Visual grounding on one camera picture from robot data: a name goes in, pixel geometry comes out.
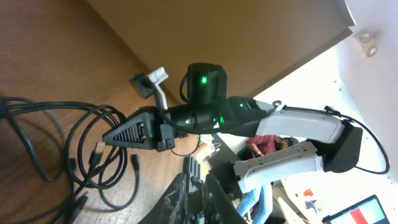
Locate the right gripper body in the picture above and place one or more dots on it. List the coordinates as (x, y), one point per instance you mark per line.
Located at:
(161, 136)

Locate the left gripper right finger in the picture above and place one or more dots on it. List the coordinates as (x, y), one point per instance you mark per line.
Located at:
(218, 208)

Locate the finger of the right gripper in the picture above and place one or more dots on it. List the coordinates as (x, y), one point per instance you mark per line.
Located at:
(137, 132)

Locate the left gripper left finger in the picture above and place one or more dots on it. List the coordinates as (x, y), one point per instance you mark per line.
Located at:
(171, 208)

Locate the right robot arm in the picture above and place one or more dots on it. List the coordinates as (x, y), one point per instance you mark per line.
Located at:
(329, 143)

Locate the seated person in background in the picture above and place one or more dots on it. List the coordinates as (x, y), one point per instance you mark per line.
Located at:
(256, 174)

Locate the laptop with red screen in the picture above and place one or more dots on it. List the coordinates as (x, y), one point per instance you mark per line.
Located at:
(367, 211)

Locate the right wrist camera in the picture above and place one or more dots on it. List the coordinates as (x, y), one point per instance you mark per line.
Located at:
(148, 85)

